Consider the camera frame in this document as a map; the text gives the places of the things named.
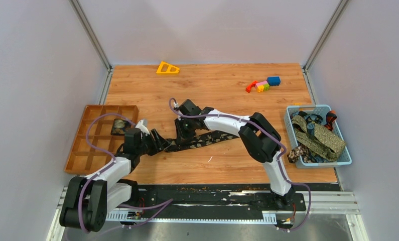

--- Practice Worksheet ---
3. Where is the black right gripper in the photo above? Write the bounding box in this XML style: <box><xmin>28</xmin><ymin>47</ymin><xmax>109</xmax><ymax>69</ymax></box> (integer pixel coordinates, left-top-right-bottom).
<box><xmin>175</xmin><ymin>117</ymin><xmax>197</xmax><ymax>145</ymax></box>

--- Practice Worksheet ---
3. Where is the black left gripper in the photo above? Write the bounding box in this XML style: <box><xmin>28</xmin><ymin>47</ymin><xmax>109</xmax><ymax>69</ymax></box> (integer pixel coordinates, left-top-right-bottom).
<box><xmin>137</xmin><ymin>129</ymin><xmax>172</xmax><ymax>156</ymax></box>

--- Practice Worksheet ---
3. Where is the black tie with gold pattern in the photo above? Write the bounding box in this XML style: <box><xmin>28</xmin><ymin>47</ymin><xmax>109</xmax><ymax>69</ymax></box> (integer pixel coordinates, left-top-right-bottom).
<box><xmin>165</xmin><ymin>131</ymin><xmax>238</xmax><ymax>153</ymax></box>

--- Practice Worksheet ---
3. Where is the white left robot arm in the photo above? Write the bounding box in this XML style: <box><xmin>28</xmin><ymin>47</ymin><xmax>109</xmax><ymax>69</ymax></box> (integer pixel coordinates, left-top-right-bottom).
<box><xmin>59</xmin><ymin>128</ymin><xmax>171</xmax><ymax>232</ymax></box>

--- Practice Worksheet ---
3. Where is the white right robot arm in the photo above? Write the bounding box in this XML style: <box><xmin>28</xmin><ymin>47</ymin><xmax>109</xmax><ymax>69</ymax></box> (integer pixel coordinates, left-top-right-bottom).
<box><xmin>169</xmin><ymin>98</ymin><xmax>294</xmax><ymax>210</ymax></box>

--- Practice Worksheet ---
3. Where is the rolled dark patterned tie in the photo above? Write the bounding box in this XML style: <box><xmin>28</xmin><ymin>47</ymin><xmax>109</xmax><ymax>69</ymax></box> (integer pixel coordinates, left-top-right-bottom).
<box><xmin>110</xmin><ymin>118</ymin><xmax>131</xmax><ymax>136</ymax></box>

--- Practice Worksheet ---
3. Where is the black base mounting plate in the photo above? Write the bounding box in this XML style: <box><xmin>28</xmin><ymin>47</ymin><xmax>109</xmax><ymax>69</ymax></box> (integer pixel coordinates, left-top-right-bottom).
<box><xmin>128</xmin><ymin>183</ymin><xmax>309</xmax><ymax>221</ymax></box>

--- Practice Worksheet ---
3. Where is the yellow triangular plastic piece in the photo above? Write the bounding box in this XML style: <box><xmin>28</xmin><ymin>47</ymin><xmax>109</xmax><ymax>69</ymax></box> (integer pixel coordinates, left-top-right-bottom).
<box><xmin>156</xmin><ymin>61</ymin><xmax>180</xmax><ymax>75</ymax></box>

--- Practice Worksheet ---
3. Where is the orange wooden compartment tray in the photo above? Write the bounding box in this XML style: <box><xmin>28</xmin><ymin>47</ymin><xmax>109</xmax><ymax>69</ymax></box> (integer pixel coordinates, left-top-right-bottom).
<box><xmin>64</xmin><ymin>105</ymin><xmax>139</xmax><ymax>175</ymax></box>

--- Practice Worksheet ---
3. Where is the colourful toy block assembly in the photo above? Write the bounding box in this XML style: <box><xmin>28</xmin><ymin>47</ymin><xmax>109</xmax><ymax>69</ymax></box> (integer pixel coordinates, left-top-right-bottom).
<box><xmin>245</xmin><ymin>76</ymin><xmax>281</xmax><ymax>93</ymax></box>

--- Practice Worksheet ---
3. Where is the brown patterned tie end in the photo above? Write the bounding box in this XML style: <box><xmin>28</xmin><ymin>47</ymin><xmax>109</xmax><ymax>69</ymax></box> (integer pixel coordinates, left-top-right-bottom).
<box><xmin>287</xmin><ymin>144</ymin><xmax>310</xmax><ymax>163</ymax></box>

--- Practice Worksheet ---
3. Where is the blue and red tie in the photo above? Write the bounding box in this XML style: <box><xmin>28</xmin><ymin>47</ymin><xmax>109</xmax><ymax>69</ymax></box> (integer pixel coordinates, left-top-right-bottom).
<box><xmin>298</xmin><ymin>110</ymin><xmax>337</xmax><ymax>133</ymax></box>

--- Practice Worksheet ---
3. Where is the olive green patterned tie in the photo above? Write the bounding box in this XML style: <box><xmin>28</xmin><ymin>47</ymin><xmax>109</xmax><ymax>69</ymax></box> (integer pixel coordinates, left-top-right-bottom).
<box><xmin>291</xmin><ymin>115</ymin><xmax>346</xmax><ymax>163</ymax></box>

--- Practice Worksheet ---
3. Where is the light blue plastic basket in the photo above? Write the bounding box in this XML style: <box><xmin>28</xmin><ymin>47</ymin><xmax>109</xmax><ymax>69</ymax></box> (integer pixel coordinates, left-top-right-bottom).
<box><xmin>284</xmin><ymin>104</ymin><xmax>352</xmax><ymax>168</ymax></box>

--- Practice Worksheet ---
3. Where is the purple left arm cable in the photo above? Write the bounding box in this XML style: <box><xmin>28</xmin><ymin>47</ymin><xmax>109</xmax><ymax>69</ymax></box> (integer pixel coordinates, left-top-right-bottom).
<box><xmin>78</xmin><ymin>113</ymin><xmax>174</xmax><ymax>234</ymax></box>

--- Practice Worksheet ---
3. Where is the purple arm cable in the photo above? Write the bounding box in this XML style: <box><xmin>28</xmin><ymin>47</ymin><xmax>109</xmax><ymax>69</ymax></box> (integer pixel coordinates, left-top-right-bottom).
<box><xmin>78</xmin><ymin>113</ymin><xmax>174</xmax><ymax>234</ymax></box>
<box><xmin>168</xmin><ymin>97</ymin><xmax>312</xmax><ymax>233</ymax></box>

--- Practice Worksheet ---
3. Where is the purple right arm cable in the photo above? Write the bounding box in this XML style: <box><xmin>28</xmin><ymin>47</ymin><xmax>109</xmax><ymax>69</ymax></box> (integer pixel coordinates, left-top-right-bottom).
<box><xmin>168</xmin><ymin>97</ymin><xmax>312</xmax><ymax>233</ymax></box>

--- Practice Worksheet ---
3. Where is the aluminium frame rail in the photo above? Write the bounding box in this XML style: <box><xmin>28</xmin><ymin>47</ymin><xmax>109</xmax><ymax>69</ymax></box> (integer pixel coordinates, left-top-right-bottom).
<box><xmin>59</xmin><ymin>184</ymin><xmax>359</xmax><ymax>231</ymax></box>

